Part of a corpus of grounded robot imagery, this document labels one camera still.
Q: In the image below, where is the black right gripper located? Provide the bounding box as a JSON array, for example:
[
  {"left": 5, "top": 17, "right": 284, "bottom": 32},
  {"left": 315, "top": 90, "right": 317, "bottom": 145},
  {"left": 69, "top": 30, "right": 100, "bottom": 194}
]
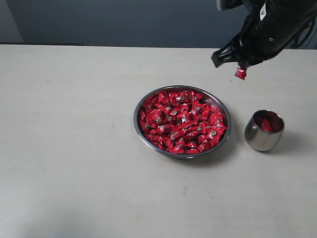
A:
[{"left": 211, "top": 0, "right": 317, "bottom": 69}]

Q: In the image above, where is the stainless steel cup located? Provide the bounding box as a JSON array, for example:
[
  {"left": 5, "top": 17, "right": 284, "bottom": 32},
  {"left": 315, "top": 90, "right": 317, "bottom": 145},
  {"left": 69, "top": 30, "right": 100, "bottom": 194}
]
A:
[{"left": 244, "top": 110, "right": 285, "bottom": 152}]

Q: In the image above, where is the pile of red wrapped candies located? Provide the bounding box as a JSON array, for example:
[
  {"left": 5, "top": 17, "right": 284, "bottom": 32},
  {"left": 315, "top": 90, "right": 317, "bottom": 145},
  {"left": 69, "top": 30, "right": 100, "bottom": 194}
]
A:
[{"left": 139, "top": 90, "right": 227, "bottom": 155}]

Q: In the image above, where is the steel bowl of candies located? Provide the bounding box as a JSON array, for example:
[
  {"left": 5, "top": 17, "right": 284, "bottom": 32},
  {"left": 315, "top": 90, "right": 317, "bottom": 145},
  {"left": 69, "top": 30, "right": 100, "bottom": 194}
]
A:
[{"left": 133, "top": 85, "right": 232, "bottom": 159}]

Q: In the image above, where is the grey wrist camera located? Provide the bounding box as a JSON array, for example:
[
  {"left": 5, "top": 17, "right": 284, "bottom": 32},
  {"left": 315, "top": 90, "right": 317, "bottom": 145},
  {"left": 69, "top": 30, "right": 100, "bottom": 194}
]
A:
[{"left": 216, "top": 0, "right": 243, "bottom": 11}]

